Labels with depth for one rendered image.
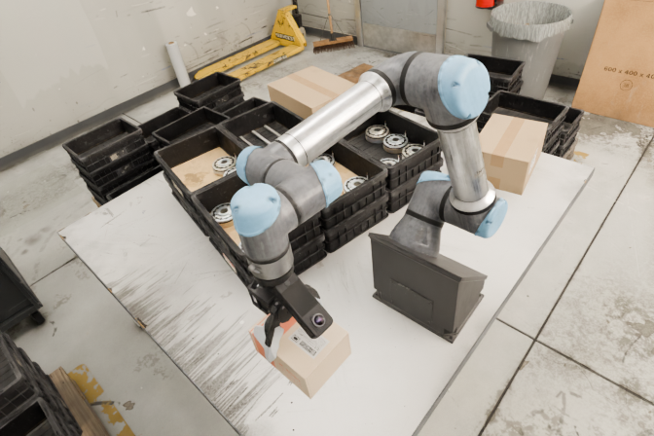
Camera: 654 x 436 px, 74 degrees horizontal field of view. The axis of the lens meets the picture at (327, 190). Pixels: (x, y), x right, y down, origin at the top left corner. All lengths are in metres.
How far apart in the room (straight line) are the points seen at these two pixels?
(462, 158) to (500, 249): 0.64
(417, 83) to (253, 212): 0.46
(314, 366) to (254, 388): 0.51
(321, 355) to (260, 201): 0.34
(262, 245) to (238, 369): 0.75
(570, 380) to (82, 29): 4.32
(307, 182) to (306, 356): 0.33
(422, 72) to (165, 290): 1.15
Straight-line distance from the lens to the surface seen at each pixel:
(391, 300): 1.38
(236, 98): 3.29
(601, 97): 3.91
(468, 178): 1.07
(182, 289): 1.62
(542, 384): 2.16
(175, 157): 1.98
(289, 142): 0.81
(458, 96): 0.88
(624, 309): 2.51
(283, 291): 0.75
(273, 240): 0.67
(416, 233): 1.24
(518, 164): 1.76
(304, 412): 1.27
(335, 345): 0.85
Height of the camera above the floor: 1.85
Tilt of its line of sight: 39 degrees down
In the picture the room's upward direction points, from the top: 8 degrees counter-clockwise
